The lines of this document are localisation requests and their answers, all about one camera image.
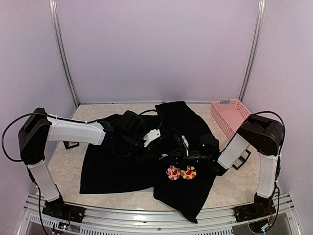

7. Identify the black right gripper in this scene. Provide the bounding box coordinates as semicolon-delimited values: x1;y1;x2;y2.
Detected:
163;146;211;170

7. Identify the black t-shirt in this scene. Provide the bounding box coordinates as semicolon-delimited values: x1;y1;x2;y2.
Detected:
79;101;220;223

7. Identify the black brooch box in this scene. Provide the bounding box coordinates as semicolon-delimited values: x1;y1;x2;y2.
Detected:
63;141;80;150
232;149;251;170

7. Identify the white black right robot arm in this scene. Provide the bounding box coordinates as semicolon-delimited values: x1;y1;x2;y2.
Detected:
163;111;286;217

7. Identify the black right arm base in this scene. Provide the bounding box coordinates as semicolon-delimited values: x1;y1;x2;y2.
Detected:
234;194;276;223

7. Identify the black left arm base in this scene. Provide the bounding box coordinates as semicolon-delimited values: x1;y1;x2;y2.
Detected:
43;197;86;223

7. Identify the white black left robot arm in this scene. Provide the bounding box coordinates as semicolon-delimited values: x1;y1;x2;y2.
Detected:
1;108;161;218

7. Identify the pink flower plush badge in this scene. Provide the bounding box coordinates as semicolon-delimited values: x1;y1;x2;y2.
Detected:
166;165;181;181

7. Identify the orange flower plush badge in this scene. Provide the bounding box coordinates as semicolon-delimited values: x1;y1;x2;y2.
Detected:
180;166;197;180

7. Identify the pink plastic basket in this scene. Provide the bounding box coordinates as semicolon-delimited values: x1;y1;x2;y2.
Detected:
211;99;251;140

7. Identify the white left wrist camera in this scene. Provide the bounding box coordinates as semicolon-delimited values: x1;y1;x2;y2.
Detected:
143;129;161;147

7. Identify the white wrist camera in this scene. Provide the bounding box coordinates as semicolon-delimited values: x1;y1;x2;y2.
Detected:
181;135;189;157
143;129;161;147

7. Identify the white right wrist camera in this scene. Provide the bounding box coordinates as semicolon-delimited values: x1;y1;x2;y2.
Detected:
181;135;189;157

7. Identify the grey aluminium front rail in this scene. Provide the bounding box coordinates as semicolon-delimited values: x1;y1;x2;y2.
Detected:
17;191;302;235

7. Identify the grey aluminium right corner post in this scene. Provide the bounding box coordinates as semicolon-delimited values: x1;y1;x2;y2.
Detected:
238;0;266;102

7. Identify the grey aluminium corner post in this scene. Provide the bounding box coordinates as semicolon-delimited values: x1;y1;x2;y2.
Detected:
48;0;80;108
238;0;266;102

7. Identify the grey aluminium left corner post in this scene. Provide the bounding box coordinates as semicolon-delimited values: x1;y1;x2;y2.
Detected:
48;0;80;108

